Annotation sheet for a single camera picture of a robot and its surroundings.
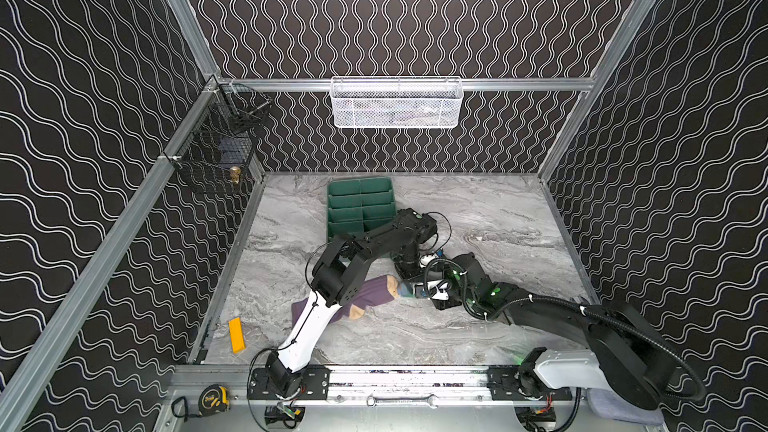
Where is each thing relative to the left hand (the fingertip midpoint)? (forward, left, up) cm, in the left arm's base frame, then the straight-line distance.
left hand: (420, 294), depth 88 cm
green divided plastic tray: (+29, +21, +6) cm, 36 cm away
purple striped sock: (+1, +13, -1) cm, 13 cm away
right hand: (+5, -4, +3) cm, 7 cm away
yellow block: (-14, +50, 0) cm, 52 cm away
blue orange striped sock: (-1, +4, +4) cm, 6 cm away
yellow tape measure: (-29, +49, +2) cm, 57 cm away
